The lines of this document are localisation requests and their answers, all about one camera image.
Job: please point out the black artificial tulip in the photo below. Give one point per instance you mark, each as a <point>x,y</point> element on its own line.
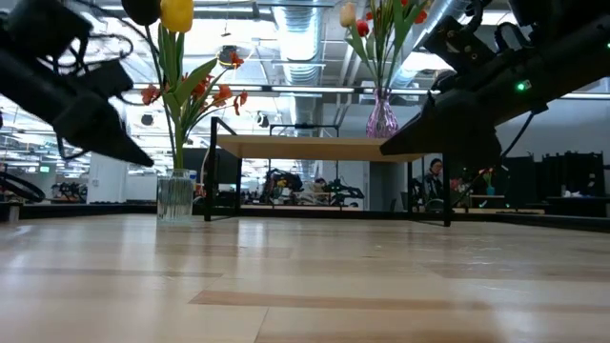
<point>140,10</point>

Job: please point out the cream artificial tulip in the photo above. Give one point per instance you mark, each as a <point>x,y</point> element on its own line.
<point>347,14</point>

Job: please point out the white building pillar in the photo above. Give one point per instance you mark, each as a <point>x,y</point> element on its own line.
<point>107,181</point>

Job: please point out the black aluminium table frame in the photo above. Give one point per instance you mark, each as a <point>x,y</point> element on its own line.
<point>548,221</point>

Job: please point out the flower in teal pot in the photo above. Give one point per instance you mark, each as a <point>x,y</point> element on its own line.
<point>490,189</point>

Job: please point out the black spare robot arm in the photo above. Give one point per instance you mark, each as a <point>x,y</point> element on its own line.
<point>340,190</point>

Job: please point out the person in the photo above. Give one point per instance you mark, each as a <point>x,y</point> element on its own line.
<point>283,183</point>
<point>436,178</point>

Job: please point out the clear ribbed glass vase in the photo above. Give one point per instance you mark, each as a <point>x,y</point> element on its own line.
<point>176,200</point>

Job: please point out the yellow artificial tulip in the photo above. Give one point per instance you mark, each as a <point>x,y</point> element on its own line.
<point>177,14</point>

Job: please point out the black equipment cabinet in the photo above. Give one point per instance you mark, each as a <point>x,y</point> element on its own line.
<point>519,174</point>
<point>574,174</point>

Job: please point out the purple glass vase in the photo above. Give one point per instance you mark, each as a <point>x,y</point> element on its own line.
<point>381,119</point>

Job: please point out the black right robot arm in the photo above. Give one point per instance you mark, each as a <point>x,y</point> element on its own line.
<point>572,57</point>

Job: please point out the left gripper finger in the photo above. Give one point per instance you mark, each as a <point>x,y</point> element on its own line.
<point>112,80</point>
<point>100,131</point>

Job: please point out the black round ceiling fixture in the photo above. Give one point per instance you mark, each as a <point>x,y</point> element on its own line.
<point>224,59</point>

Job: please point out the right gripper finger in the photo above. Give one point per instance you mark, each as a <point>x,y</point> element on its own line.
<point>457,128</point>

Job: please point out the red artificial flower bunch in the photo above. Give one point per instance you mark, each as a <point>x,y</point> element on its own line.
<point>420,16</point>
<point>221,93</point>

